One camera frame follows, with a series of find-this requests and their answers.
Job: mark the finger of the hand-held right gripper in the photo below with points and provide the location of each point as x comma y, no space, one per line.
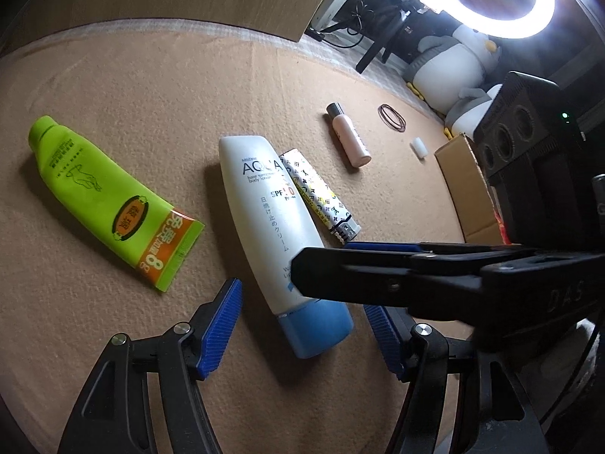
378,246
359,274

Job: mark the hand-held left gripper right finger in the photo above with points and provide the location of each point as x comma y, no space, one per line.
385,340

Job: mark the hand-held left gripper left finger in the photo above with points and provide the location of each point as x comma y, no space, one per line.
222,326

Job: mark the cardboard box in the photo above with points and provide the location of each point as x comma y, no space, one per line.
465,189

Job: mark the white patterned lighter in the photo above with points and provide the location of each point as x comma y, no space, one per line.
312,189

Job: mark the small white cap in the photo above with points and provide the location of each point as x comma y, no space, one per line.
419,148

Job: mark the small pink bottle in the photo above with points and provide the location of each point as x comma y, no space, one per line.
352,142

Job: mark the white tube with blue cap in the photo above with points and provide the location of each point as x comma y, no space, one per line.
264,208

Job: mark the green cream tube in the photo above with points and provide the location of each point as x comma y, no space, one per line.
94,184

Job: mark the small penguin plush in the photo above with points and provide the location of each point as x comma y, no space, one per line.
468,104

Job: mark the large penguin plush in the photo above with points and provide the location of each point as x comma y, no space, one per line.
444,71

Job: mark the black tripod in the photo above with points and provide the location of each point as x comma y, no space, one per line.
373,52

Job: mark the black power strip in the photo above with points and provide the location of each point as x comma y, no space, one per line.
317,34

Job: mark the white door frame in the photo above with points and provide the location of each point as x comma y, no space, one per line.
331,9

